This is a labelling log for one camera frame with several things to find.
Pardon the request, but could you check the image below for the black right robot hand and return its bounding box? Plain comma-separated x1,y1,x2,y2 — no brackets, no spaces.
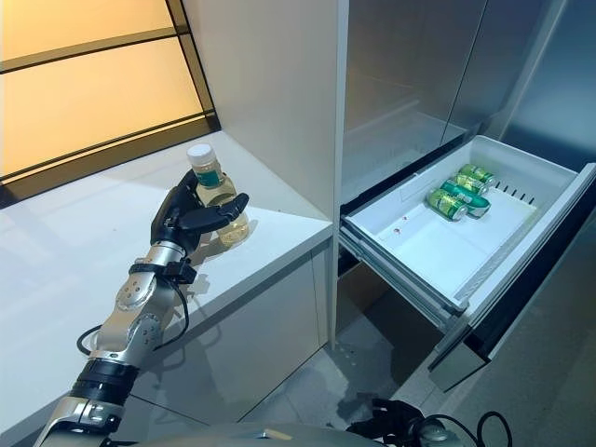
346,384,425,447

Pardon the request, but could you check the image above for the yellow drink bottle white cap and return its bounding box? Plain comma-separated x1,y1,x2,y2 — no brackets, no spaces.
185,143,256,251

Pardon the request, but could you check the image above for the white fridge drawer steel front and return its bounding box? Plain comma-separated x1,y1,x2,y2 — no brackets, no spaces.
338,134,596,395

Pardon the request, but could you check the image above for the silver robot torso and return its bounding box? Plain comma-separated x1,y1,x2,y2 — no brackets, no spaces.
100,421,373,447

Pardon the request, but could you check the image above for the light green drink can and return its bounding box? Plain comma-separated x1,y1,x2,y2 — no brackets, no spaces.
427,187,468,221
452,173,490,196
458,163,497,185

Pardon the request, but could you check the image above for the dark green drink can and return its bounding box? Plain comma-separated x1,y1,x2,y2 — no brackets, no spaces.
440,180,493,219

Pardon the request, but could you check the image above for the tall white cabinet panel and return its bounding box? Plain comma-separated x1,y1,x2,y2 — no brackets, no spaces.
183,0,350,348

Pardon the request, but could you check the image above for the white counter cabinet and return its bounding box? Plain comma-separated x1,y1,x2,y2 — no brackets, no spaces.
0,129,334,447

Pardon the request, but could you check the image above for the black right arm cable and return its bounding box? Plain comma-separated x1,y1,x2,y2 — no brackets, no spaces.
467,409,516,447

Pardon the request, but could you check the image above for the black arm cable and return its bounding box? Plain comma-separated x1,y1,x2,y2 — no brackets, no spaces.
76,274,187,359
467,409,516,447

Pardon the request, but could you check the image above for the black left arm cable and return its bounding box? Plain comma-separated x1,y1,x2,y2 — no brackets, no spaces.
76,274,187,359

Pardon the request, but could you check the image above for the orange window dark frame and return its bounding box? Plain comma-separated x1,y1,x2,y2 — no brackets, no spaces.
0,0,224,201

